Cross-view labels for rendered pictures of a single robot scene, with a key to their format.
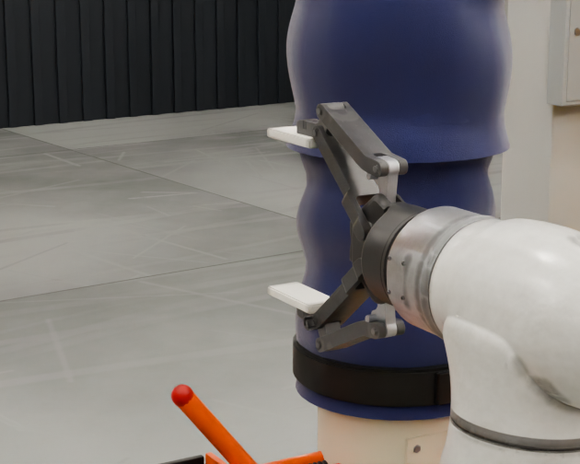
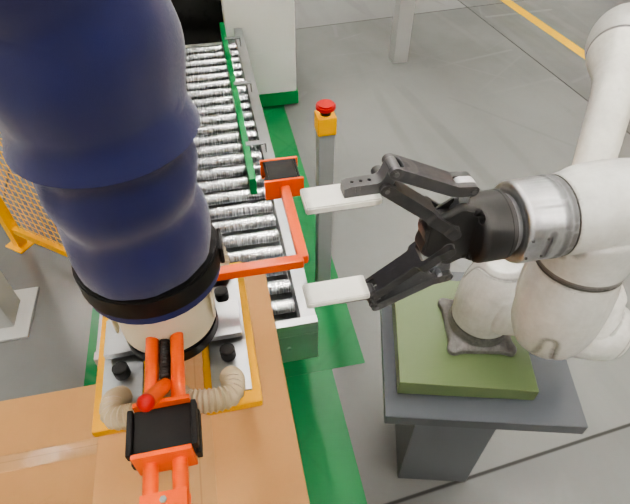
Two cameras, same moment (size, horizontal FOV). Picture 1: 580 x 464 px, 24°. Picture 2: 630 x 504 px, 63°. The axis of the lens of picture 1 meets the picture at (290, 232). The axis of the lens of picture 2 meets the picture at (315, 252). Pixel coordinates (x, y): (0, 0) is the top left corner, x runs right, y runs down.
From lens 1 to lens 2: 106 cm
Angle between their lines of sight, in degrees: 68
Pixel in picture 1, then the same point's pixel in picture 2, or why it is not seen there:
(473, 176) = not seen: hidden behind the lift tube
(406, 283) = (553, 248)
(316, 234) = (127, 233)
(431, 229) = (557, 209)
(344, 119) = (415, 168)
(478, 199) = not seen: hidden behind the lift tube
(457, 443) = (596, 298)
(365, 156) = (460, 188)
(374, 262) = (504, 248)
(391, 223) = (504, 219)
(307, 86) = (80, 130)
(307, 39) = (66, 88)
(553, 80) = not seen: outside the picture
